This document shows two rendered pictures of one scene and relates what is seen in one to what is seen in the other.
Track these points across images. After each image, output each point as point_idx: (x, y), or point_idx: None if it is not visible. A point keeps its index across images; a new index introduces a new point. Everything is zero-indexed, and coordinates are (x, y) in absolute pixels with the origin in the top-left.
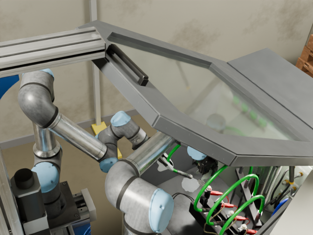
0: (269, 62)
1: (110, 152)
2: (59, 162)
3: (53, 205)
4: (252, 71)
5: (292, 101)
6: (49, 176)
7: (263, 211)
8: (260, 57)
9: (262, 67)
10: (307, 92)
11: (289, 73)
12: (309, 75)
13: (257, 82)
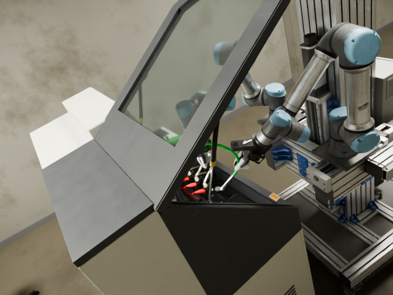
0: (90, 223)
1: (280, 109)
2: (342, 133)
3: None
4: (124, 196)
5: (103, 168)
6: (334, 111)
7: None
8: (99, 229)
9: (106, 209)
10: (79, 185)
11: (78, 209)
12: (56, 213)
13: (126, 180)
